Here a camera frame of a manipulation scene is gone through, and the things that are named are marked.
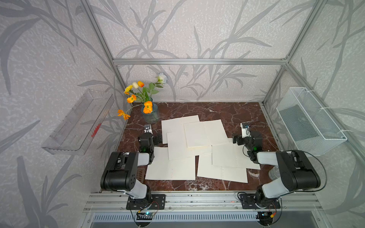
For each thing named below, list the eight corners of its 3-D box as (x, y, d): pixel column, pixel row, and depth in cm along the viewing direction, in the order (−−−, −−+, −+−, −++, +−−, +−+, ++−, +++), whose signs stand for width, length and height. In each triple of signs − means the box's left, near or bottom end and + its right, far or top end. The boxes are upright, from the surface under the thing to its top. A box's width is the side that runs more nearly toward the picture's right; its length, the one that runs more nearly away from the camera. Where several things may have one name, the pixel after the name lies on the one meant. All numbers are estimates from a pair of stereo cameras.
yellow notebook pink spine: (186, 148, 96) (186, 146, 94) (183, 125, 109) (183, 123, 106) (228, 142, 99) (228, 140, 97) (220, 121, 111) (221, 119, 109)
